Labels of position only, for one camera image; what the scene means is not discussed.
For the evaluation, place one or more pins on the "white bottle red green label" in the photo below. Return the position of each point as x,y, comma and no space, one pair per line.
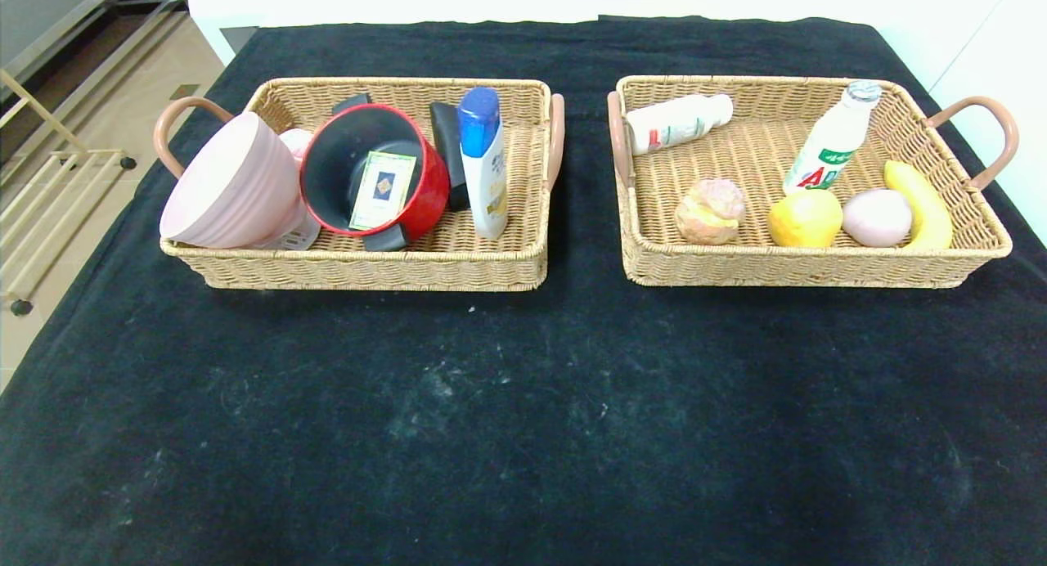
675,123

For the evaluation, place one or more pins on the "small pink lotion bottle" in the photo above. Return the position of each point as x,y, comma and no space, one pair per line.
294,142

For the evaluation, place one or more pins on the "dark table cloth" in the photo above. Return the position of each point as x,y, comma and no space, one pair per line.
532,427

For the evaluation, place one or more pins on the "white table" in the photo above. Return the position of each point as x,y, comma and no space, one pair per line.
237,2

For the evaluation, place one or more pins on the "pale pink toy egg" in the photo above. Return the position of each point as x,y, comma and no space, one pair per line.
875,218

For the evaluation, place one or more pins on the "black soft pouch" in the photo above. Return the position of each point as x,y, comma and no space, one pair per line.
448,145

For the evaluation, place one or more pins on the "grey metal shelf frame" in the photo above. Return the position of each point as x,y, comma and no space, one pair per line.
41,10

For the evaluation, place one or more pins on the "white bottle blue cap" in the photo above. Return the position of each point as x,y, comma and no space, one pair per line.
483,173

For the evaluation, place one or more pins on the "white plastic soap dish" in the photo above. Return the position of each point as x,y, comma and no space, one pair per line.
296,237

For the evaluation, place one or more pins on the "white cabinet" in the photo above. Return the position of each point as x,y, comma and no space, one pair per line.
981,59

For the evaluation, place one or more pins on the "white milk bottle silver cap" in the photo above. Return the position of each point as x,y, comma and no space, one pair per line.
830,145

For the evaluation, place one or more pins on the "beige metal rack on wheels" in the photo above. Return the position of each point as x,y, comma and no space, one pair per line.
42,113

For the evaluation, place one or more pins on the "pink bowl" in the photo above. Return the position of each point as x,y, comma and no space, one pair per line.
233,181

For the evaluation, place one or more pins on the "yellow toy banana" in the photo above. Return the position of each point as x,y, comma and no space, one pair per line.
928,214

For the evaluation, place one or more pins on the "yellow lemon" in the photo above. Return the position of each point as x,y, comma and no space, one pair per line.
806,217

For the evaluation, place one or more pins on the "gold bordered card box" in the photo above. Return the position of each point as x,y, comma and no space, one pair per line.
382,190

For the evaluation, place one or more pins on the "toy cream puff bun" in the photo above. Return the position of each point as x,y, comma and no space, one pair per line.
710,212

